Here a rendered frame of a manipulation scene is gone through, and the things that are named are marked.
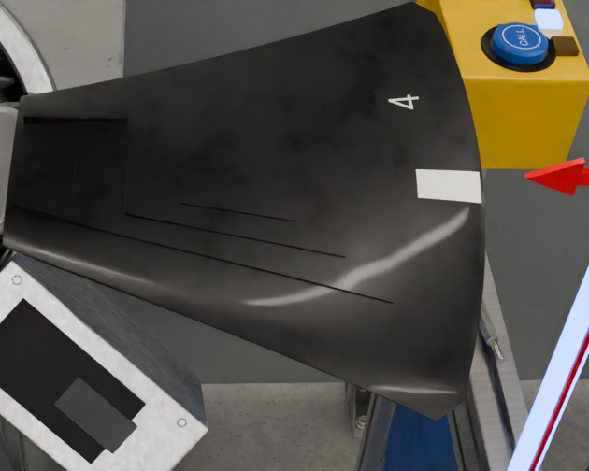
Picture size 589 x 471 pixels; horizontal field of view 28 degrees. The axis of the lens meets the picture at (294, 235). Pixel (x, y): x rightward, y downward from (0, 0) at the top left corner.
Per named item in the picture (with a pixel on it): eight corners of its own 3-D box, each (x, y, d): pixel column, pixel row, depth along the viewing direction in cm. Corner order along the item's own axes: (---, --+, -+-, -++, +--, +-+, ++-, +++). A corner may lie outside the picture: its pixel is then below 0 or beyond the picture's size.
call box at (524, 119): (404, 55, 101) (424, -51, 93) (517, 57, 102) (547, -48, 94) (434, 184, 90) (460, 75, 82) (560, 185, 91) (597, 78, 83)
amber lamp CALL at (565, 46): (548, 41, 86) (551, 35, 86) (572, 42, 87) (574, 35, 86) (553, 56, 85) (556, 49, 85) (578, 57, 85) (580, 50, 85)
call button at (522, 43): (484, 36, 87) (489, 18, 86) (537, 38, 87) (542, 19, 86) (495, 71, 84) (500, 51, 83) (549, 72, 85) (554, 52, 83)
